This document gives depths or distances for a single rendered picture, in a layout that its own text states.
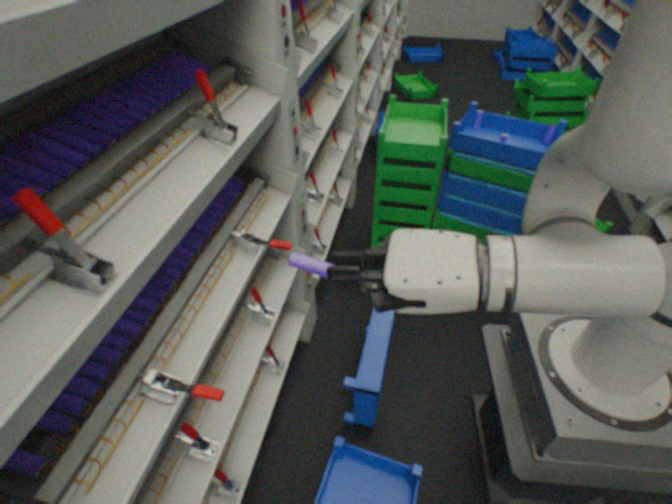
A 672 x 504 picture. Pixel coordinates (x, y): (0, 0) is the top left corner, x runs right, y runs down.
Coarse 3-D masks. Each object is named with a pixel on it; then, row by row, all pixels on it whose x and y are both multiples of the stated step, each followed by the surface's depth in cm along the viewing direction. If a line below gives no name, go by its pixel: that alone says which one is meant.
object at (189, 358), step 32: (256, 160) 74; (288, 192) 78; (256, 224) 70; (224, 256) 62; (256, 256) 65; (224, 288) 59; (192, 320) 53; (224, 320) 55; (192, 352) 51; (192, 384) 50; (128, 416) 43; (160, 416) 45; (128, 448) 42; (160, 448) 46; (0, 480) 36; (32, 480) 37; (96, 480) 39; (128, 480) 40
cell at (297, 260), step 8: (296, 256) 46; (304, 256) 47; (288, 264) 47; (296, 264) 46; (304, 264) 46; (312, 264) 46; (320, 264) 46; (328, 264) 47; (312, 272) 47; (320, 272) 46
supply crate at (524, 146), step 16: (464, 128) 131; (480, 128) 131; (496, 128) 129; (512, 128) 127; (528, 128) 124; (544, 128) 122; (560, 128) 118; (464, 144) 118; (480, 144) 116; (496, 144) 113; (512, 144) 122; (528, 144) 122; (512, 160) 114; (528, 160) 111
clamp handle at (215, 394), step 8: (168, 384) 45; (176, 384) 45; (184, 384) 45; (184, 392) 45; (192, 392) 44; (200, 392) 44; (208, 392) 44; (216, 392) 44; (224, 392) 45; (216, 400) 44
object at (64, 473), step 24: (240, 216) 66; (216, 240) 61; (192, 288) 54; (168, 312) 50; (144, 360) 46; (120, 384) 43; (96, 408) 41; (96, 432) 39; (72, 456) 38; (48, 480) 36; (72, 480) 37
